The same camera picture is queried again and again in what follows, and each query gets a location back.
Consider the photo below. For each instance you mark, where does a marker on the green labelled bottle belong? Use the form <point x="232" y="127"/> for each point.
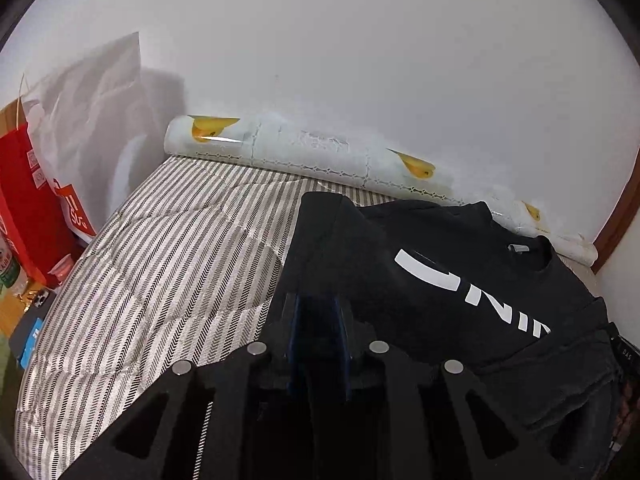
<point x="6" y="265"/>

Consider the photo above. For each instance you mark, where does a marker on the striped bed cover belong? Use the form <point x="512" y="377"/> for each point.
<point x="150" y="270"/>

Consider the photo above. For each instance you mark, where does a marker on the brown wooden door frame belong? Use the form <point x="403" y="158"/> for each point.
<point x="617" y="230"/>

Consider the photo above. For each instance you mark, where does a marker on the white plastic bag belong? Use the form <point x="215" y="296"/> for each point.
<point x="90" y="120"/>

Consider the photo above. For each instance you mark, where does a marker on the black t-shirt with white letters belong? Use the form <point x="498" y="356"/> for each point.
<point x="425" y="310"/>

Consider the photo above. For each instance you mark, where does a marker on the red paper bag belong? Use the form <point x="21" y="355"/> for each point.
<point x="25" y="195"/>

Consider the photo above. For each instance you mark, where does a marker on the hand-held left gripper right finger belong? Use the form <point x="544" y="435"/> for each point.
<point x="340" y="340"/>

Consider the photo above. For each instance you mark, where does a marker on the black and blue box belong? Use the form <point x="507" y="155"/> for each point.
<point x="27" y="330"/>

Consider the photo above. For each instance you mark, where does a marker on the rolled white sheet yellow print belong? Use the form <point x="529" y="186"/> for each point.
<point x="300" y="145"/>

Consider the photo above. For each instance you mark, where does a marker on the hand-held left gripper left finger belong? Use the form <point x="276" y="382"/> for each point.
<point x="297" y="340"/>

